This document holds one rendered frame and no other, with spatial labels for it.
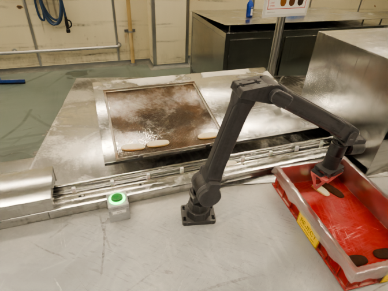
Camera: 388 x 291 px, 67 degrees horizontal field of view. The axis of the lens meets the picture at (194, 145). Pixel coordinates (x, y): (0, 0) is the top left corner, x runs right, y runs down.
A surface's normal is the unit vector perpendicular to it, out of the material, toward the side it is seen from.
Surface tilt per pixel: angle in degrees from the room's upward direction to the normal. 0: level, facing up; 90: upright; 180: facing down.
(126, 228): 0
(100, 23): 90
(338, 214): 0
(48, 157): 0
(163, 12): 90
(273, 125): 10
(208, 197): 90
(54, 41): 90
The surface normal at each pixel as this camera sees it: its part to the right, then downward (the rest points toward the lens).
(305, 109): 0.29, 0.51
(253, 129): 0.09, -0.71
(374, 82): -0.95, 0.15
